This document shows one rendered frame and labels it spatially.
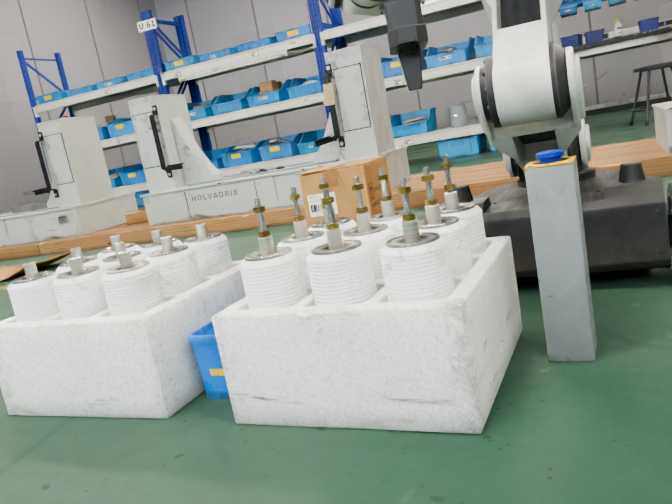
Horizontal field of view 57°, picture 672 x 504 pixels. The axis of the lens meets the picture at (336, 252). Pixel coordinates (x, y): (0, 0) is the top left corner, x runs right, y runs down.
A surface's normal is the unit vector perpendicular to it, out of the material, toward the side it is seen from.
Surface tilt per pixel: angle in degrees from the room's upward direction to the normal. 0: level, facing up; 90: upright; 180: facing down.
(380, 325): 90
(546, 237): 90
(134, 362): 90
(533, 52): 42
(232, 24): 90
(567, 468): 0
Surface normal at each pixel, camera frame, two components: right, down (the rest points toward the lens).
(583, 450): -0.18, -0.97
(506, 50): -0.38, -0.55
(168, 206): -0.37, 0.25
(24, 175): 0.91, -0.09
